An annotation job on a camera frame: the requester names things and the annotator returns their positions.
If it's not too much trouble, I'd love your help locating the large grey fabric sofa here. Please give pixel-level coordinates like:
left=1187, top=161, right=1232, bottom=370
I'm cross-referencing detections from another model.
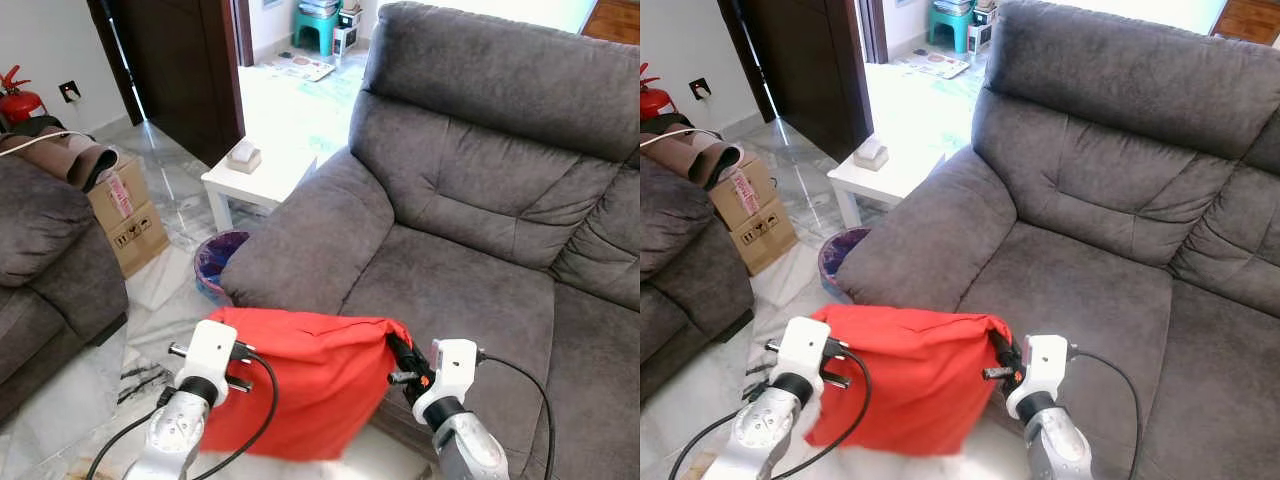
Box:
left=218, top=0, right=641, bottom=480
left=835, top=0, right=1280, bottom=480

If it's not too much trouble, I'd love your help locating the dark brown wooden door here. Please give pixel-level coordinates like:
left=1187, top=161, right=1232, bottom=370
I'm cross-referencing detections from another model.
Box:
left=718, top=0, right=873, bottom=163
left=88, top=0, right=246, bottom=166

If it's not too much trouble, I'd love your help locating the red fire extinguisher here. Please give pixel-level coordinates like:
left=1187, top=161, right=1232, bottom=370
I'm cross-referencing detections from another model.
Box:
left=0, top=65, right=48, bottom=126
left=640, top=62, right=679, bottom=123

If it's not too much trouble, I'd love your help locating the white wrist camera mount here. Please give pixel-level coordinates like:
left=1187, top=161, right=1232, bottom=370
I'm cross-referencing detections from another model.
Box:
left=414, top=339, right=480, bottom=419
left=185, top=320, right=239, bottom=386
left=780, top=317, right=833, bottom=383
left=1006, top=335, right=1073, bottom=416

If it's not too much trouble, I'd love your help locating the white side table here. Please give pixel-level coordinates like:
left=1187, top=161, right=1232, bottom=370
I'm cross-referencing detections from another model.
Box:
left=201, top=150, right=319, bottom=233
left=828, top=150, right=946, bottom=229

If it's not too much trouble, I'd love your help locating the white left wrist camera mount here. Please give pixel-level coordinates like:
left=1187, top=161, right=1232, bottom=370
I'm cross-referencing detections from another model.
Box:
left=780, top=317, right=833, bottom=383
left=185, top=320, right=239, bottom=386

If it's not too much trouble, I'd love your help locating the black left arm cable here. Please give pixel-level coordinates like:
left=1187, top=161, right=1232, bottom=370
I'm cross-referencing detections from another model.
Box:
left=190, top=348, right=280, bottom=480
left=668, top=392, right=761, bottom=480
left=85, top=392, right=173, bottom=480
left=770, top=346, right=873, bottom=480

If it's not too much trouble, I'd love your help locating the cardboard box with handling symbols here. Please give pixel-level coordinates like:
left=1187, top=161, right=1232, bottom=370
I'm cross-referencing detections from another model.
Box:
left=105, top=205, right=169, bottom=279
left=728, top=198, right=799, bottom=276

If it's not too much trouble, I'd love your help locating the dark brown door frame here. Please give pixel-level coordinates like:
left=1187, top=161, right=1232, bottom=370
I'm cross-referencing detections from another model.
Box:
left=862, top=0, right=889, bottom=63
left=232, top=0, right=256, bottom=66

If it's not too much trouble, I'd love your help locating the patterned floor mat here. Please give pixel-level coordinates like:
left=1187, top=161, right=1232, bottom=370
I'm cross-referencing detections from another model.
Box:
left=258, top=55, right=336, bottom=83
left=893, top=52, right=971, bottom=81

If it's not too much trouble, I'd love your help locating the brown rolled fabric bundle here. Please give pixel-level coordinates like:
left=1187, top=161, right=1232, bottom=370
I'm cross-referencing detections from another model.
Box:
left=640, top=125, right=746, bottom=191
left=0, top=125, right=119, bottom=193

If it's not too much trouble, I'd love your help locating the teal plastic stool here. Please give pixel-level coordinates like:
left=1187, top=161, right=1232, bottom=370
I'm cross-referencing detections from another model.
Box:
left=292, top=8, right=341, bottom=56
left=927, top=5, right=976, bottom=53

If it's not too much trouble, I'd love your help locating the waste bin with blue bag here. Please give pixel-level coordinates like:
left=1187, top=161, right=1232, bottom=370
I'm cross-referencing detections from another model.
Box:
left=818, top=226, right=873, bottom=301
left=193, top=228, right=253, bottom=306

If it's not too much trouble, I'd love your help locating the thin white cable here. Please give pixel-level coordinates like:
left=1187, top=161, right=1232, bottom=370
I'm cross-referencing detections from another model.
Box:
left=640, top=127, right=723, bottom=144
left=0, top=129, right=93, bottom=147

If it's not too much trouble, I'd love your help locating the brown wooden panel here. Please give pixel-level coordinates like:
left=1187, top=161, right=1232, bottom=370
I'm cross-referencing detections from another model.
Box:
left=582, top=0, right=641, bottom=46
left=1210, top=0, right=1280, bottom=46

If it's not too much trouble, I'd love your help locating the white and black box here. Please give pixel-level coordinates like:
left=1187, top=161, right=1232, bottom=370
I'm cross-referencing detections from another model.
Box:
left=333, top=5, right=363, bottom=56
left=968, top=5, right=999, bottom=53

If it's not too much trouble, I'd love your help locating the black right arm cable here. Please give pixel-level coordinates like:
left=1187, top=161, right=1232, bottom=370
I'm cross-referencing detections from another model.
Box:
left=1070, top=350, right=1143, bottom=480
left=476, top=352, right=556, bottom=480

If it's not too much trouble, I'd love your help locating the beige tissue box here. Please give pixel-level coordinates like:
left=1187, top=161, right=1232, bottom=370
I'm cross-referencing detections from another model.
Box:
left=226, top=138, right=263, bottom=175
left=853, top=135, right=891, bottom=173

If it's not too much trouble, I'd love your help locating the red pillow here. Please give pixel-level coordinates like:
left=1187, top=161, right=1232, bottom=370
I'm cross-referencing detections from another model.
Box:
left=805, top=303, right=1013, bottom=459
left=198, top=307, right=413, bottom=463

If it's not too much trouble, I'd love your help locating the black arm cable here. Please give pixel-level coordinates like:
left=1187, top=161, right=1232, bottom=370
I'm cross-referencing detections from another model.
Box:
left=668, top=392, right=761, bottom=480
left=85, top=392, right=173, bottom=480
left=476, top=352, right=556, bottom=480
left=770, top=346, right=873, bottom=480
left=190, top=348, right=280, bottom=480
left=1070, top=350, right=1143, bottom=480

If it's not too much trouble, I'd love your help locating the small grey fabric sofa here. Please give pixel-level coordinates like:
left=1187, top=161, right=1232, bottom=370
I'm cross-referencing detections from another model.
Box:
left=0, top=155, right=129, bottom=421

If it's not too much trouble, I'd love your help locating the cardboard box with fragile tape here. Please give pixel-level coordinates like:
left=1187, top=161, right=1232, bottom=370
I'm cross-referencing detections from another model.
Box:
left=88, top=158, right=149, bottom=233
left=708, top=160, right=776, bottom=233

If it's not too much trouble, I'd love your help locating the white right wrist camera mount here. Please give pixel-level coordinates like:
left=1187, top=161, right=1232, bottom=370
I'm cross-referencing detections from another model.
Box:
left=414, top=339, right=480, bottom=419
left=1006, top=335, right=1073, bottom=416

